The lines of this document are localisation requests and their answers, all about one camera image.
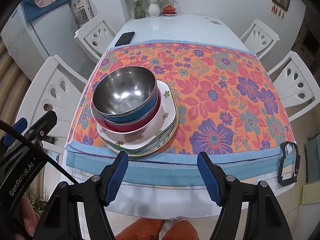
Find blue steel bowl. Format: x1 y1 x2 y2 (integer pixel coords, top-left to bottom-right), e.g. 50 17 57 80
100 89 159 122

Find red steel bowl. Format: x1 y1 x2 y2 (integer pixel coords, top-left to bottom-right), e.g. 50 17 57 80
95 91 161 133

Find white green-flower plate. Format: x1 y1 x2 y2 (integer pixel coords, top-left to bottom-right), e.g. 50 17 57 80
97 113 176 150
96 80 177 151

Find blue floral round plate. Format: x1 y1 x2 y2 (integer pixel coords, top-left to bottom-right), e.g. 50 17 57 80
103 119 178 158

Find pink cartoon bowl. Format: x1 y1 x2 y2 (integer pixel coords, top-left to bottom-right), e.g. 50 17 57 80
90 99 161 134

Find person left hand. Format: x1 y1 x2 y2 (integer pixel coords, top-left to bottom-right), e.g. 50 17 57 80
20 196 40 237

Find white chair left near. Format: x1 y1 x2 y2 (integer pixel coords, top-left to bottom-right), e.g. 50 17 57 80
16 55 87 138

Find white chair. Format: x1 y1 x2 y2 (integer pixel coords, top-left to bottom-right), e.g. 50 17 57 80
16 55 87 138
74 15 116 63
267 50 319 122
240 19 280 60

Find black clamp on table edge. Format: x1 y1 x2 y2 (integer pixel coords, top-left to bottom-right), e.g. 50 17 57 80
277 141 300 186

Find white refrigerator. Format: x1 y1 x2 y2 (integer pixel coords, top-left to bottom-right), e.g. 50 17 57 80
1 3 84 80

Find orange trousers legs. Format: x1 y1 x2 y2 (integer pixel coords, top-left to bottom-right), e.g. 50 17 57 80
115 218 199 239

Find white chair left far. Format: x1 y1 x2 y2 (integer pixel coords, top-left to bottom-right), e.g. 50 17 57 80
74 15 116 63

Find orange floral tablecloth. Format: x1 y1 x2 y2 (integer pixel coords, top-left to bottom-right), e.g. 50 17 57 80
65 40 294 186

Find black smartphone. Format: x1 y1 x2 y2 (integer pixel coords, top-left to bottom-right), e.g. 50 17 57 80
114 31 135 47

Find white chair right near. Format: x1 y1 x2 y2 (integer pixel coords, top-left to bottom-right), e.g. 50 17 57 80
267 50 319 122

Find white ribbed flower vase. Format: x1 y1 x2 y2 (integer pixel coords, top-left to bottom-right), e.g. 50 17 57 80
148 0 161 17

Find red lidded pot on saucer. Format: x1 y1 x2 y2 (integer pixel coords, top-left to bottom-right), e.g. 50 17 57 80
163 4 177 16

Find white chair right far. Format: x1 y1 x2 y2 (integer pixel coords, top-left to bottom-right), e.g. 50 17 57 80
240 19 280 60

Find black cable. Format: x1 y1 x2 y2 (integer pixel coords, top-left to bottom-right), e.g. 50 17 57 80
0 119 81 184

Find framed wall picture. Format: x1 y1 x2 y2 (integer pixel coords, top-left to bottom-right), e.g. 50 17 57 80
272 0 290 11

